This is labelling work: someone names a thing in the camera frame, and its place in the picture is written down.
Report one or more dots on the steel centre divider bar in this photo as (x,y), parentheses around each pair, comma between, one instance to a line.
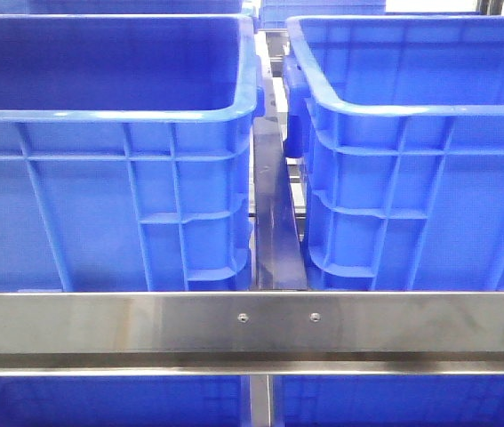
(279,264)

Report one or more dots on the large blue crate left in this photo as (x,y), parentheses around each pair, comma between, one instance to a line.
(124,152)

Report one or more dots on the large blue crate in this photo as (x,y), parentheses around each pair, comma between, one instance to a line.
(398,122)
(124,152)

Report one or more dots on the large blue crate right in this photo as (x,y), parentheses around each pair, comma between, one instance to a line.
(398,122)

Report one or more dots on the blue crate lower right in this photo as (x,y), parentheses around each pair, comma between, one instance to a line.
(390,400)

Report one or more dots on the blue crate rear right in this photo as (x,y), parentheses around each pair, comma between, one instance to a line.
(273,14)

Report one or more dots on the blue crate lower left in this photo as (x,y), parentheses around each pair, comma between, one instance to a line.
(124,401)

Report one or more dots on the blue crate rear left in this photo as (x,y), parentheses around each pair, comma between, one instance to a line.
(127,7)

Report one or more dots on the stainless steel rack rail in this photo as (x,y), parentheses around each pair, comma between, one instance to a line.
(252,333)

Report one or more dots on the steel vertical rack post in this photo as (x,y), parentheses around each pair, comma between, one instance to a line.
(261,401)

